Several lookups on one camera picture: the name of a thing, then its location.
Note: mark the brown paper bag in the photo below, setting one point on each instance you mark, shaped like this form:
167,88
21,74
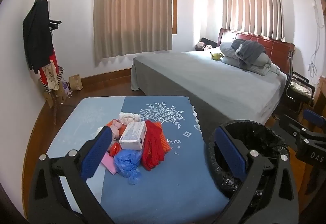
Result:
75,82

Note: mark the white cardboard box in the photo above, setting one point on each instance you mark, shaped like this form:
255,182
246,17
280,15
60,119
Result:
132,135

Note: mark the white tissue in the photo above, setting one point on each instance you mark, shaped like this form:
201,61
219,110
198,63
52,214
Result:
98,132

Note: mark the bed with grey sheet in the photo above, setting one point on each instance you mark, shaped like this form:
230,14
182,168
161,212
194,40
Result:
203,81

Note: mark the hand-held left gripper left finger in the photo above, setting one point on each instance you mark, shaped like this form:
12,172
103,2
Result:
96,152

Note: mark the small red wrapper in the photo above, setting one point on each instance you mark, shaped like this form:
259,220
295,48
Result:
115,149

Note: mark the black bag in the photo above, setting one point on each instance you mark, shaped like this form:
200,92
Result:
207,41

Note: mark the folded light grey quilt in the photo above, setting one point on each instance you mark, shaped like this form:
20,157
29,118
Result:
229,53

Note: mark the purple and white item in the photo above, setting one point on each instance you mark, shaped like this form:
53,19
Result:
66,88

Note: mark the white cloth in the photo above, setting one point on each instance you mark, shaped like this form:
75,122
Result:
128,117

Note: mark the red knit glove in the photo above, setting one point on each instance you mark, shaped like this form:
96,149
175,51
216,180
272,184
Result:
152,147

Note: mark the wooden coat rack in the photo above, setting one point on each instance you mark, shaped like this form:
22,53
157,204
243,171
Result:
54,107

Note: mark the black-lined trash bin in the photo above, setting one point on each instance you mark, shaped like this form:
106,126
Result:
270,140

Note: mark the wooden desk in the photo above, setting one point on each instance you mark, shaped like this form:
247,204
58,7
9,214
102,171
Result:
321,94

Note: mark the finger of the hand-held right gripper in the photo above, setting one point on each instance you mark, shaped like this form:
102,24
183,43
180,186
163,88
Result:
287,124
314,117

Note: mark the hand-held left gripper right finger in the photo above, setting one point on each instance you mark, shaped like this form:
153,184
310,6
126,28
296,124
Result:
231,155

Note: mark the blue tree-print tablecloth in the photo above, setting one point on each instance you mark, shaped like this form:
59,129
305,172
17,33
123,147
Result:
165,188

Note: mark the narrow beige curtain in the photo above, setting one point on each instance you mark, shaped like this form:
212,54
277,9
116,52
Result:
252,5

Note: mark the pink soft item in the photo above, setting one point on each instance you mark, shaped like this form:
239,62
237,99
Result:
201,46

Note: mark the brown cardboard box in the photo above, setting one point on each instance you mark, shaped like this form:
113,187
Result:
59,95

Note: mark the red wooden headboard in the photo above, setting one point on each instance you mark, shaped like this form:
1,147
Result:
277,48

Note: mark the striped bag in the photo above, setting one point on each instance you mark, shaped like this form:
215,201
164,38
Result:
60,74

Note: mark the pink paper sheet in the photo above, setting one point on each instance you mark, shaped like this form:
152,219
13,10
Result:
108,161

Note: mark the printed canvas tote bag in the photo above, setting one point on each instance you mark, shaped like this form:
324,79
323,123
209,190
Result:
49,76

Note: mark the blue plastic bag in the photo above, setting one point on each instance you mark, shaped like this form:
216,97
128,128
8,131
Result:
127,163

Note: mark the wide beige curtain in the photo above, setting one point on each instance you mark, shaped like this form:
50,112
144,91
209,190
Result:
132,10

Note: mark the black coat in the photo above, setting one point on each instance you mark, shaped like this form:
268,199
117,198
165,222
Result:
37,35

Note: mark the green plush toy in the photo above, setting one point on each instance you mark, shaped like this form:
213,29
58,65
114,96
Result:
216,56

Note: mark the black office chair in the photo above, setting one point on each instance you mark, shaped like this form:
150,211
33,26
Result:
301,86

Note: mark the dark grey blanket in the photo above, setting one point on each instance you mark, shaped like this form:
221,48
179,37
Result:
250,49

